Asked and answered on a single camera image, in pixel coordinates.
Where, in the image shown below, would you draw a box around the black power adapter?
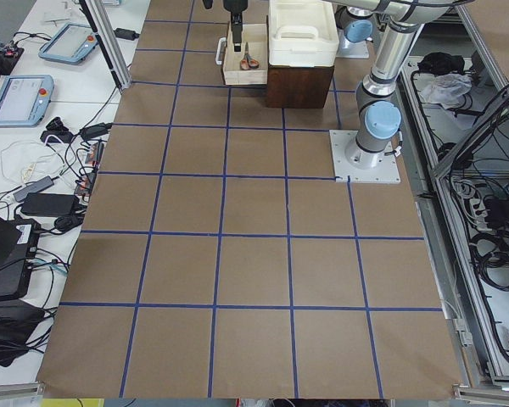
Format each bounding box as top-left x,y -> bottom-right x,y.
114,27 -> 140,41

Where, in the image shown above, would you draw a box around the far teach pendant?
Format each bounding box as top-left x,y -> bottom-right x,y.
38,23 -> 98,64

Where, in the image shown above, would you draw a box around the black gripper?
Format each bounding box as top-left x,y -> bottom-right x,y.
203,0 -> 249,53

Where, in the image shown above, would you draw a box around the white plastic tray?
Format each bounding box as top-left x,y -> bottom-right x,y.
268,1 -> 338,68

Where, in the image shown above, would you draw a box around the teach pendant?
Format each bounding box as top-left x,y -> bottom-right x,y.
38,23 -> 98,64
0,75 -> 54,127

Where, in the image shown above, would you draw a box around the black laptop computer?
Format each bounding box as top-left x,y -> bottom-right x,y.
0,217 -> 40,301

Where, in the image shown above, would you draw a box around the aluminium frame rail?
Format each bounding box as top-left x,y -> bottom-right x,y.
401,1 -> 509,402

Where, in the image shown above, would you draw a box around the white crumpled cloth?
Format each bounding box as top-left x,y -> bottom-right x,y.
420,73 -> 473,109

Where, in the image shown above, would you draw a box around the white cable on desk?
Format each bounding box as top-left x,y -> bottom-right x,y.
0,139 -> 69,186

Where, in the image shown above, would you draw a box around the aluminium frame post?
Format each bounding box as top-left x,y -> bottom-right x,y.
79,0 -> 131,92

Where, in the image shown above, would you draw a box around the coiled black cables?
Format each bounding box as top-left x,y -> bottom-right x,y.
468,231 -> 509,293

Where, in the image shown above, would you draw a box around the grey orange handled scissors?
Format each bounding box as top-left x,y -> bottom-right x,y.
239,42 -> 260,70

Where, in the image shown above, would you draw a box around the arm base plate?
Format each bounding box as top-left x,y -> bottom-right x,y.
336,37 -> 369,59
329,130 -> 401,184

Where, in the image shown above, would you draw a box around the near teach pendant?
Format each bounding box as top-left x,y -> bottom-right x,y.
0,75 -> 54,127

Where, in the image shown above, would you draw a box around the black power brick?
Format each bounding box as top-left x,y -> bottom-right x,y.
20,192 -> 79,217

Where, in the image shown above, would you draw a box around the wooden drawer with white handle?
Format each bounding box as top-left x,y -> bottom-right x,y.
215,24 -> 268,86

